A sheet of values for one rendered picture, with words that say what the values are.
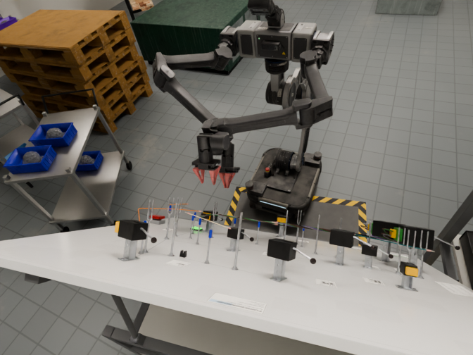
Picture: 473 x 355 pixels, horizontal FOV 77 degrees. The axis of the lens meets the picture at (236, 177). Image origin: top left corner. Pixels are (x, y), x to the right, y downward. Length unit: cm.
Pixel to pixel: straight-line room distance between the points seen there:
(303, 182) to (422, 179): 110
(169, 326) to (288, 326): 104
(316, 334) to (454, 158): 300
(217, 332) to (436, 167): 249
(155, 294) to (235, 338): 89
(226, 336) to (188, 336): 16
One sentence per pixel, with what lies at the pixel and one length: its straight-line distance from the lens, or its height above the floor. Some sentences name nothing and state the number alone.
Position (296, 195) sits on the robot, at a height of 24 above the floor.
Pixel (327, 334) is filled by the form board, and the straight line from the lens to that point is 52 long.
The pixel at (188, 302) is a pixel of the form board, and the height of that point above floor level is 168.
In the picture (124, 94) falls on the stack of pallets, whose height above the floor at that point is 29.
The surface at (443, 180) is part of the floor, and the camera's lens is 316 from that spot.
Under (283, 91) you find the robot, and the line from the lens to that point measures 179.
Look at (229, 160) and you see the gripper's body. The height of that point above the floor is 124.
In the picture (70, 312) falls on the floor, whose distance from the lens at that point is 276.
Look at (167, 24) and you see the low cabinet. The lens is 462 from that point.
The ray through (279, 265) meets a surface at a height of 150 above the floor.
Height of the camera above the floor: 218
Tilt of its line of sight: 48 degrees down
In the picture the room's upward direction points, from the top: 11 degrees counter-clockwise
